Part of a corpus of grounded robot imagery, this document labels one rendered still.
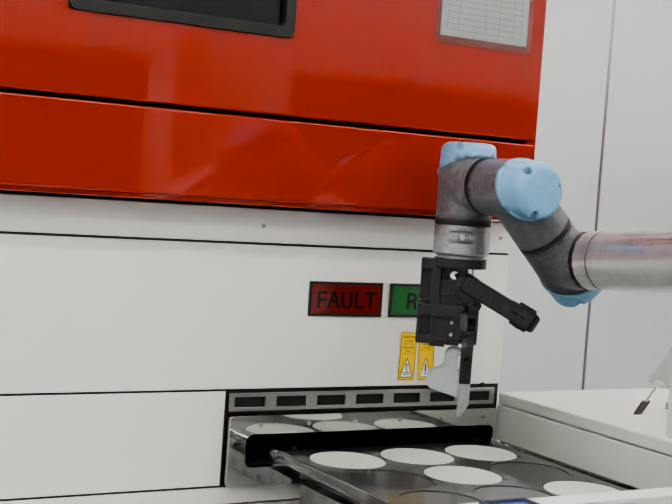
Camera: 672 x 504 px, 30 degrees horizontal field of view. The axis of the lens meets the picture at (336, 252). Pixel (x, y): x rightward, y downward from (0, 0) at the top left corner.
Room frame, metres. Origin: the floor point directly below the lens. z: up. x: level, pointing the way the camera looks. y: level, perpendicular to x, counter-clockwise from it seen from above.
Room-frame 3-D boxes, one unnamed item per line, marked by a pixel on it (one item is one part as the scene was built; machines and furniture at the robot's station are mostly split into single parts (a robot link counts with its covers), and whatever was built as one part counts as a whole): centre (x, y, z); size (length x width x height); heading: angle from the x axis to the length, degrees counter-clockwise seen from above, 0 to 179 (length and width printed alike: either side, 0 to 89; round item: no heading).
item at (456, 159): (1.67, -0.17, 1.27); 0.09 x 0.08 x 0.11; 31
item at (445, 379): (1.66, -0.16, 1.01); 0.06 x 0.03 x 0.09; 84
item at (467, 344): (1.65, -0.18, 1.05); 0.05 x 0.02 x 0.09; 174
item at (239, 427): (1.76, -0.06, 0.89); 0.44 x 0.02 x 0.10; 120
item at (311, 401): (1.77, -0.06, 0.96); 0.44 x 0.01 x 0.02; 120
